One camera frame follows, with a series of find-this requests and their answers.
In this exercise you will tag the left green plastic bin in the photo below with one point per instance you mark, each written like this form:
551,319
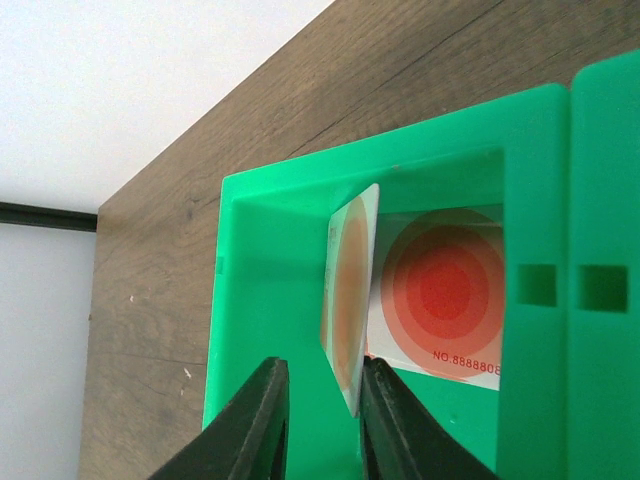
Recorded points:
270,266

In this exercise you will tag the red circles credit card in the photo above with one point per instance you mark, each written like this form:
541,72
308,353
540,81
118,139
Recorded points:
346,291

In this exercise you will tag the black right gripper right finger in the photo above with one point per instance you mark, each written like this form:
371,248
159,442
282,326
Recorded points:
400,439

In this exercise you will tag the right green plastic bin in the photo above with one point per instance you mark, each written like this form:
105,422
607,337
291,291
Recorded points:
603,313

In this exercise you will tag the green plastic bin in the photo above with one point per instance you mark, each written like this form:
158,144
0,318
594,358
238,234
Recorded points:
603,313
270,266

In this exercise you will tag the red circles card stack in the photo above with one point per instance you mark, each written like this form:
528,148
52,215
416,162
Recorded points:
438,293

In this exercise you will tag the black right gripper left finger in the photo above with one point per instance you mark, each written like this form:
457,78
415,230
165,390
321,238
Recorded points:
248,439

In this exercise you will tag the black frame post left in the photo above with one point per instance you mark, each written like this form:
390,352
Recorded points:
34,216

